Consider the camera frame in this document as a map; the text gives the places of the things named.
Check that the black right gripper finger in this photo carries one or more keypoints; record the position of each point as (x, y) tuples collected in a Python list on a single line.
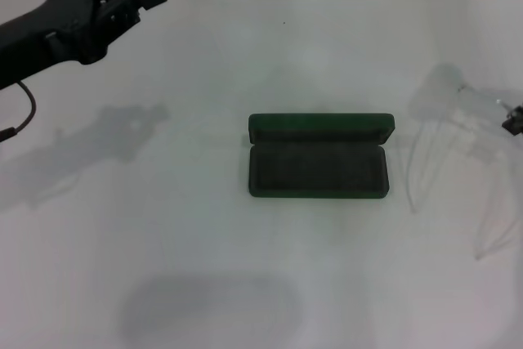
[(514, 122)]

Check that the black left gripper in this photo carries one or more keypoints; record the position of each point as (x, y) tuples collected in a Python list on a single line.
[(49, 34)]

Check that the green glasses case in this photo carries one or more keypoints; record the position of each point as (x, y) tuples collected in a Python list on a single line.
[(318, 173)]

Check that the clear transparent glasses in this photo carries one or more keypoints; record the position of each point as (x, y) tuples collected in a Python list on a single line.
[(445, 91)]

